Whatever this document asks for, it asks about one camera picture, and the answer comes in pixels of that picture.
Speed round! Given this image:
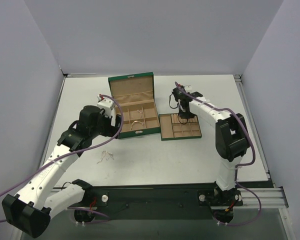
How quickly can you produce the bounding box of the green tray with compartments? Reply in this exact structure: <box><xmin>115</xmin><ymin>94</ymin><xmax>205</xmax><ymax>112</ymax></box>
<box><xmin>159</xmin><ymin>113</ymin><xmax>202</xmax><ymax>141</ymax></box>

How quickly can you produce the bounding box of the silver pearl bangle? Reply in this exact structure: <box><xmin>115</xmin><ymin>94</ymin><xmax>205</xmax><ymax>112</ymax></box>
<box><xmin>130</xmin><ymin>109</ymin><xmax>143</xmax><ymax>119</ymax></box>
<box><xmin>130</xmin><ymin>119</ymin><xmax>146</xmax><ymax>131</ymax></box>

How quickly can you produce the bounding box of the green jewelry box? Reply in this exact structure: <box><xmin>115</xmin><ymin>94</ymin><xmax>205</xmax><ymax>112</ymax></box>
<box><xmin>108</xmin><ymin>72</ymin><xmax>161</xmax><ymax>139</ymax></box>

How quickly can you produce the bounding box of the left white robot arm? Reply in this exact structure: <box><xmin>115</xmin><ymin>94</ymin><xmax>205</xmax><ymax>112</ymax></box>
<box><xmin>2</xmin><ymin>99</ymin><xmax>123</xmax><ymax>238</ymax></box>

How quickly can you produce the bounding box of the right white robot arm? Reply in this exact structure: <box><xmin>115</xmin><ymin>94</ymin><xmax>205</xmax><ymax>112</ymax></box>
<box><xmin>171</xmin><ymin>85</ymin><xmax>251</xmax><ymax>192</ymax></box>

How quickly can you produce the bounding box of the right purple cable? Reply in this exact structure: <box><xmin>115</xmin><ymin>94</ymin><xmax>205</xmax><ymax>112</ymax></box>
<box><xmin>174</xmin><ymin>81</ymin><xmax>263</xmax><ymax>227</ymax></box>

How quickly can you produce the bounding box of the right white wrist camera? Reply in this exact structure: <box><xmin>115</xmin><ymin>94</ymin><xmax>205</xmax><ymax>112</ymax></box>
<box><xmin>180</xmin><ymin>85</ymin><xmax>192</xmax><ymax>92</ymax></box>

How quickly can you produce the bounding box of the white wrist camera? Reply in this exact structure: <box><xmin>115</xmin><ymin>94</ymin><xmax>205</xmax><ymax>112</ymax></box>
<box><xmin>180</xmin><ymin>85</ymin><xmax>192</xmax><ymax>92</ymax></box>
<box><xmin>97</xmin><ymin>94</ymin><xmax>115</xmax><ymax>112</ymax></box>

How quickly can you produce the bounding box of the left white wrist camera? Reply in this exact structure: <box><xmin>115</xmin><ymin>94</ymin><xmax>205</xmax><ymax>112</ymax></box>
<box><xmin>97</xmin><ymin>94</ymin><xmax>115</xmax><ymax>112</ymax></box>

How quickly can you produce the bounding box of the tangled silver chain necklace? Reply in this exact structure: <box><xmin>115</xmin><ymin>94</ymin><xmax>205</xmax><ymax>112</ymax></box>
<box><xmin>96</xmin><ymin>149</ymin><xmax>115</xmax><ymax>165</ymax></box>

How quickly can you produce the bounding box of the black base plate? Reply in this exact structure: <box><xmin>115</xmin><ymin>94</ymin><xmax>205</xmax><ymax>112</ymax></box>
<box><xmin>70</xmin><ymin>183</ymin><xmax>243</xmax><ymax>222</ymax></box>

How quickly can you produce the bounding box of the aluminium frame rail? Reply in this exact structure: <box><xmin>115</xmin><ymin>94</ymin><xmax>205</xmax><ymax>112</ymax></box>
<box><xmin>233</xmin><ymin>74</ymin><xmax>289</xmax><ymax>209</ymax></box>

